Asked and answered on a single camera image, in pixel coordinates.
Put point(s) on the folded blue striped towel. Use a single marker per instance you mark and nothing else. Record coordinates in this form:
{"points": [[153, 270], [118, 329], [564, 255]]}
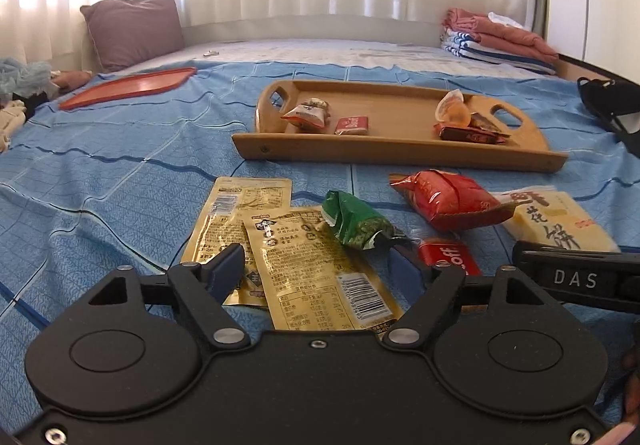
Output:
{"points": [[465, 47]]}

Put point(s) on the white mattress sheet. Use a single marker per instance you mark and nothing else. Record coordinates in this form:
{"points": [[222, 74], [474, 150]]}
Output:
{"points": [[350, 52]]}

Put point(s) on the gold snack packet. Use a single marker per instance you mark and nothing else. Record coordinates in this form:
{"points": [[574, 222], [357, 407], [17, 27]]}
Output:
{"points": [[235, 197], [310, 265]]}

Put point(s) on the folded towels stack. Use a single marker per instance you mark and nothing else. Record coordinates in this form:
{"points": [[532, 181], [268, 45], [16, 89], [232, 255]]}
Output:
{"points": [[500, 37]]}

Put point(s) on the white cloth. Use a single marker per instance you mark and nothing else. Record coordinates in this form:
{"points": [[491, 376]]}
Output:
{"points": [[502, 19]]}

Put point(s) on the green snack packet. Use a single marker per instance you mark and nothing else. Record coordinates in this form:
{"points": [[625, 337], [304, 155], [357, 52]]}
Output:
{"points": [[355, 220]]}

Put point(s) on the dark red snack bar packet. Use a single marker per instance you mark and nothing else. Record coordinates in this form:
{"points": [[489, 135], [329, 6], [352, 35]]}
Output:
{"points": [[465, 135]]}

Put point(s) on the person's right hand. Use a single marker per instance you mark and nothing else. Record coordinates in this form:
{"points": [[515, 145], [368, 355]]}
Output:
{"points": [[631, 360]]}

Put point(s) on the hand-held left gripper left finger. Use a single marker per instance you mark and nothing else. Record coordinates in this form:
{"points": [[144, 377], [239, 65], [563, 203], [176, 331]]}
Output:
{"points": [[225, 270]]}

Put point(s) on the black bag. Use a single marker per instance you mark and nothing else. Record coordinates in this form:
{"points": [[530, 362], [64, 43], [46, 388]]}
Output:
{"points": [[605, 100]]}

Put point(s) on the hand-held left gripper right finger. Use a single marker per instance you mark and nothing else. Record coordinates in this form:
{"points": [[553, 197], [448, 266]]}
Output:
{"points": [[402, 270]]}

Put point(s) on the beige cloth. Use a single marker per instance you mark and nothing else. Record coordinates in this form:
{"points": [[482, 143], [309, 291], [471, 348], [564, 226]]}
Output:
{"points": [[10, 125]]}

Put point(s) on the beige red-trimmed snack packet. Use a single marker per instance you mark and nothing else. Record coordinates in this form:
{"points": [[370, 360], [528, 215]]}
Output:
{"points": [[305, 117]]}

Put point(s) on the small red biscuit packet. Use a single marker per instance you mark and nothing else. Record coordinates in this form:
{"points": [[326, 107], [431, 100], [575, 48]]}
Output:
{"points": [[450, 255]]}

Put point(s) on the red snack bag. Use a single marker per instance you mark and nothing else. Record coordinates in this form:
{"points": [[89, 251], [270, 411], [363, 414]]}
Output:
{"points": [[450, 200]]}

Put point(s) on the jelly cup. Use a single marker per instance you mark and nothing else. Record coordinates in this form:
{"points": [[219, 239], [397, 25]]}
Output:
{"points": [[452, 110]]}

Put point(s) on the light blue cloth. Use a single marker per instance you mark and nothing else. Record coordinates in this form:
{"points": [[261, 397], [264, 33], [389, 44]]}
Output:
{"points": [[27, 75]]}

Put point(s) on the wooden bed frame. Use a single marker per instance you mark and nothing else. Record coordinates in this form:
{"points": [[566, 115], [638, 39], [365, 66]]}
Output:
{"points": [[575, 67]]}

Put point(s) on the black cloth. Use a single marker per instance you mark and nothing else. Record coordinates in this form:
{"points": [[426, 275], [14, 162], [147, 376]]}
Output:
{"points": [[35, 102]]}

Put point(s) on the purple pillow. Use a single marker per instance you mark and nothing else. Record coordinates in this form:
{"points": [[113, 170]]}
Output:
{"points": [[132, 30]]}

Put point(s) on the pink cloth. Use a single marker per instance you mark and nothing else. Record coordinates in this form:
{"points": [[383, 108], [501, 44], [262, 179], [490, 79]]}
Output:
{"points": [[70, 80]]}

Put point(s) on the white pastry packet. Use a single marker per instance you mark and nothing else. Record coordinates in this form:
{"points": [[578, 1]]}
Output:
{"points": [[555, 220]]}

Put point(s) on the large red biscuit packet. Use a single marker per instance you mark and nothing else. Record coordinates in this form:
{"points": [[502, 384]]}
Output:
{"points": [[351, 126]]}

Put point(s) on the blue checked bedsheet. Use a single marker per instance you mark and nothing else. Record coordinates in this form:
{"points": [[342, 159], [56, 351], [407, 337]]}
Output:
{"points": [[125, 165]]}

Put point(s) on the red plastic tray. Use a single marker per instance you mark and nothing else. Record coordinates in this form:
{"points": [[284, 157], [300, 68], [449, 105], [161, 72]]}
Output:
{"points": [[130, 87]]}

